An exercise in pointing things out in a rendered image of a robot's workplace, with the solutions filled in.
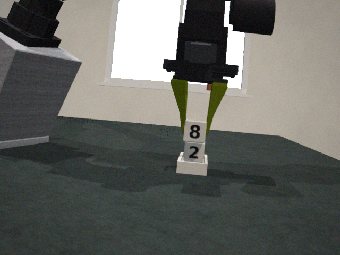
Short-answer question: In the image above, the beige open-top tray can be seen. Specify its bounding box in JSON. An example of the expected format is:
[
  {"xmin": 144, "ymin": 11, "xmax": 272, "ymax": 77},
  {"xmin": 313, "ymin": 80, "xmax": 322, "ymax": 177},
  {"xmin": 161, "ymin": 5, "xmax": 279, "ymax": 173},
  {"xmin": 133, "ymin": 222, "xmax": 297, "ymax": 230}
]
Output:
[{"xmin": 176, "ymin": 152, "xmax": 208, "ymax": 176}]

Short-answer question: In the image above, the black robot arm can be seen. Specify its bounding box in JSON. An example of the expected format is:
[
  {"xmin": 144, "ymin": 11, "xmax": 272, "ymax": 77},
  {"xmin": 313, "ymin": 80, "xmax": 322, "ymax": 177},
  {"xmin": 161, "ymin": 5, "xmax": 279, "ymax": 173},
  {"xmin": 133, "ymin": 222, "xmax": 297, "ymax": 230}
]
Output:
[{"xmin": 0, "ymin": 0, "xmax": 276, "ymax": 64}]

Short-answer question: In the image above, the white number cube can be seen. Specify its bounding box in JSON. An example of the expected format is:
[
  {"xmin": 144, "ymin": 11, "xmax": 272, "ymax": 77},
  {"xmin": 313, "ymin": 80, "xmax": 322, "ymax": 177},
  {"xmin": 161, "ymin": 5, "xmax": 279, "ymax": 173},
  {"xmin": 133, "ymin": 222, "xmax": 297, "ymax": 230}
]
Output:
[
  {"xmin": 183, "ymin": 119, "xmax": 207, "ymax": 143},
  {"xmin": 183, "ymin": 142, "xmax": 205, "ymax": 163}
]

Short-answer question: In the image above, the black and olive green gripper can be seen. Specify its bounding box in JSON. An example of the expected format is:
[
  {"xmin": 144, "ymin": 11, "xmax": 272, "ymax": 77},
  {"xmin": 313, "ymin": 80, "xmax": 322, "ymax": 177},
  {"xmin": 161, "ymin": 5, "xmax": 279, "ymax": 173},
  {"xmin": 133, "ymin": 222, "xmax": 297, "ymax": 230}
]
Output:
[{"xmin": 163, "ymin": 58, "xmax": 239, "ymax": 135}]

